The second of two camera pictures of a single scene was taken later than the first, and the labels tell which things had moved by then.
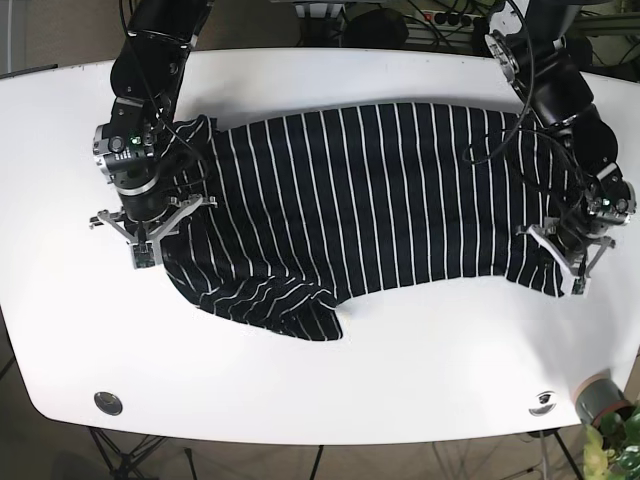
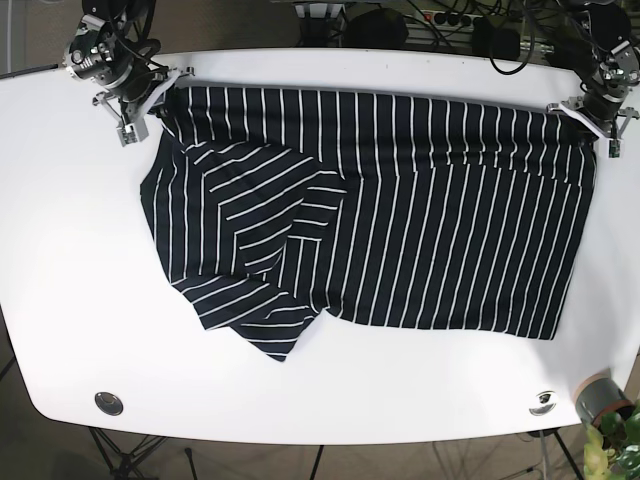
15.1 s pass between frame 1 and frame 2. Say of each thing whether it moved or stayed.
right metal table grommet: stayed
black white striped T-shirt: moved
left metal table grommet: stayed
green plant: stayed
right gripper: moved
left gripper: moved
